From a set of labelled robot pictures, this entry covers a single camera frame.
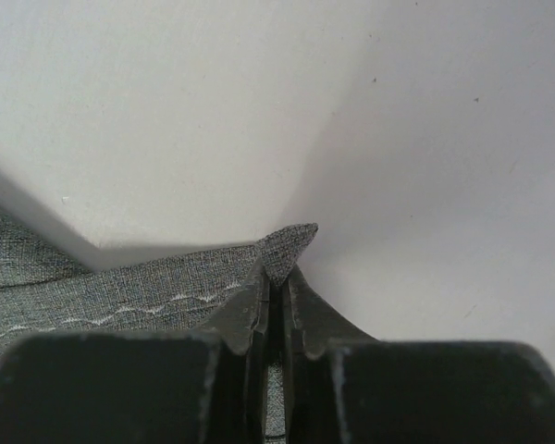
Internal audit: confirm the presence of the grey cloth napkin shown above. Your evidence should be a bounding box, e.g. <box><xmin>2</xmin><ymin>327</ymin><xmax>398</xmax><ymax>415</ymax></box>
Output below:
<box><xmin>0</xmin><ymin>198</ymin><xmax>319</xmax><ymax>444</ymax></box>

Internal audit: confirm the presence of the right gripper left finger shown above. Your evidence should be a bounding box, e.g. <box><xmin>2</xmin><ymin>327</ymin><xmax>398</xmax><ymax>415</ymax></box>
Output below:
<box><xmin>0</xmin><ymin>263</ymin><xmax>270</xmax><ymax>443</ymax></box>

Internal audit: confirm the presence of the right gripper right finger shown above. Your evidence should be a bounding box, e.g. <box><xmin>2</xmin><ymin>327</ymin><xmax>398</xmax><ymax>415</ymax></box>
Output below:
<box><xmin>281</xmin><ymin>270</ymin><xmax>555</xmax><ymax>443</ymax></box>

